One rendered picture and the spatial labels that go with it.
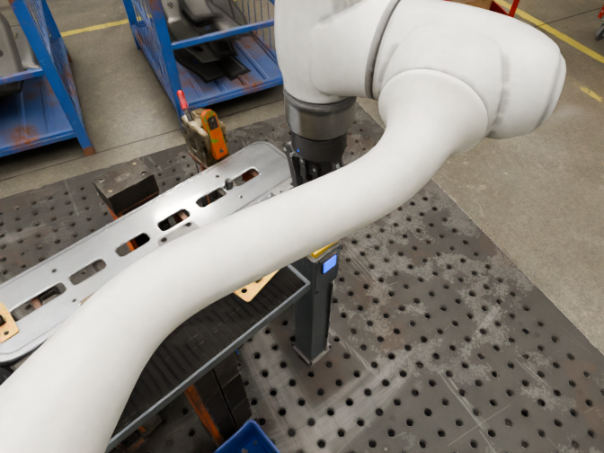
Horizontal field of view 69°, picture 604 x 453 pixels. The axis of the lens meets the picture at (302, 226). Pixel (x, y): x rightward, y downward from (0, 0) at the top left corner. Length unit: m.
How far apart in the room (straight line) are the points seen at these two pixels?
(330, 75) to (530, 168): 2.47
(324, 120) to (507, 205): 2.14
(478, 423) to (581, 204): 1.85
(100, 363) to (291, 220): 0.17
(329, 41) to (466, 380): 0.91
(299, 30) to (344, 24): 0.05
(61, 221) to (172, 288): 1.23
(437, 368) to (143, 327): 0.91
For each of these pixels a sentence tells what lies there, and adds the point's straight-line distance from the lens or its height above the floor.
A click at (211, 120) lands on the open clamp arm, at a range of 1.12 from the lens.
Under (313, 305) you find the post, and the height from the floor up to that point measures 0.98.
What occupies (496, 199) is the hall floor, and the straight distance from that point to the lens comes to 2.61.
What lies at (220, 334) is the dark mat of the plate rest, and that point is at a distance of 0.66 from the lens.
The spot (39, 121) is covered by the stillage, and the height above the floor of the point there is 0.16.
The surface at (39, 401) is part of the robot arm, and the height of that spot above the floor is 1.46.
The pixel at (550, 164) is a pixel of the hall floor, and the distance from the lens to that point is 2.97.
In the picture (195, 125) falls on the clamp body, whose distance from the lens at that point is 1.16.
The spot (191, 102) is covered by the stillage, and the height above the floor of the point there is 0.19.
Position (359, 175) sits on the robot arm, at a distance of 0.36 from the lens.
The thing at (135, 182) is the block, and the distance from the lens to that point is 1.09.
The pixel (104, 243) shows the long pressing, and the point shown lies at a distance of 1.03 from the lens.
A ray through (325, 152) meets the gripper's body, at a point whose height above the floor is 1.38.
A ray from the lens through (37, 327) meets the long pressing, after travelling 0.97.
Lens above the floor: 1.75
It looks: 51 degrees down
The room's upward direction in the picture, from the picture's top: straight up
